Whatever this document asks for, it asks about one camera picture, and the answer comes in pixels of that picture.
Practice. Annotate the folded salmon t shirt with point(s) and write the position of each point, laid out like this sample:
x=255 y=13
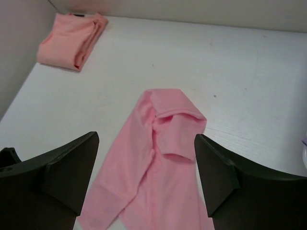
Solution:
x=71 y=41

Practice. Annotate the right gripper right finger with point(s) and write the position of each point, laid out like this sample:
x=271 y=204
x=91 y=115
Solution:
x=243 y=195

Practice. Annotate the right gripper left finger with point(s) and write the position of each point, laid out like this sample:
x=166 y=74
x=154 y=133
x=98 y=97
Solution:
x=46 y=192

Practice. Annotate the pink t shirt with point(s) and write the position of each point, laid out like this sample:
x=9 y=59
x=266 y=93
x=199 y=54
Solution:
x=148 y=177

